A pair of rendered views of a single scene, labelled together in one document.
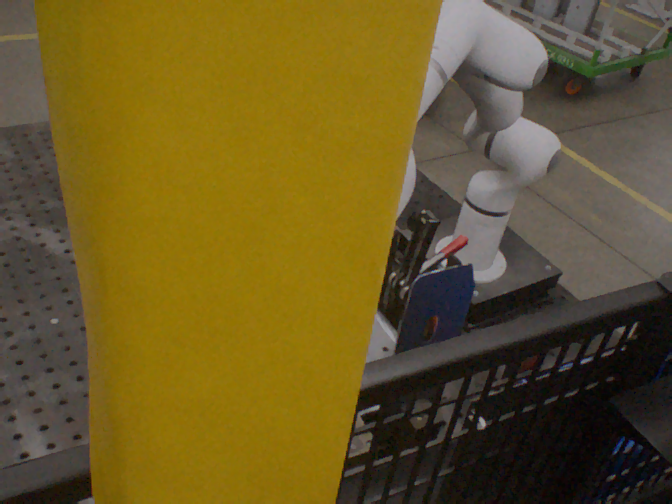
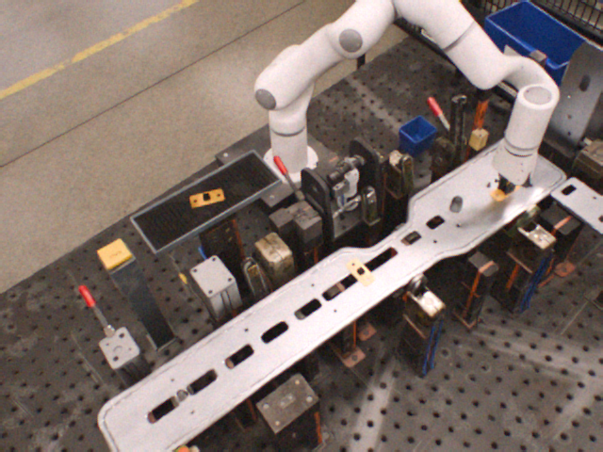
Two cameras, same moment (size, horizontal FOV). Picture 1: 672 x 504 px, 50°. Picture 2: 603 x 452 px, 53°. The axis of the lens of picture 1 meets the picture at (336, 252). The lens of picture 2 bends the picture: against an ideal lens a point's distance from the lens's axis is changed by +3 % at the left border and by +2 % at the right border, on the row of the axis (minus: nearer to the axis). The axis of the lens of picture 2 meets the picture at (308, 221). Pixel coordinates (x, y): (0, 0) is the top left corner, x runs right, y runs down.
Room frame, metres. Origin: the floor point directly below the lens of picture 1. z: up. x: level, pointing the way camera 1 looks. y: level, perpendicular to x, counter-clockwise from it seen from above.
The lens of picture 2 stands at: (1.51, 1.03, 2.31)
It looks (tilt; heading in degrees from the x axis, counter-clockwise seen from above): 53 degrees down; 271
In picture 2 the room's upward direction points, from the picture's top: 5 degrees counter-clockwise
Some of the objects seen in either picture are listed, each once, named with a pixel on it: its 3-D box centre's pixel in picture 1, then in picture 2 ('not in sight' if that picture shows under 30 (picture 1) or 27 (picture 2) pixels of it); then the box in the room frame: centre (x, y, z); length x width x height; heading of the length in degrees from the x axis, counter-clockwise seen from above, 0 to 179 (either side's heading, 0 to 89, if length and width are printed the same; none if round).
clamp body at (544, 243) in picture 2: not in sight; (520, 269); (0.94, 0.19, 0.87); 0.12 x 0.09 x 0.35; 123
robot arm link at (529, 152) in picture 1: (513, 167); (291, 88); (1.54, -0.39, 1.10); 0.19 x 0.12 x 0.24; 56
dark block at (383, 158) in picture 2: not in sight; (372, 201); (1.33, -0.07, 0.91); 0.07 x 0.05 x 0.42; 123
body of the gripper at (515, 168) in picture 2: not in sight; (515, 157); (0.98, 0.02, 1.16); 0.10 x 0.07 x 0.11; 123
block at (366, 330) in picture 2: not in sight; (356, 298); (1.41, 0.22, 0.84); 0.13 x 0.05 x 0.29; 123
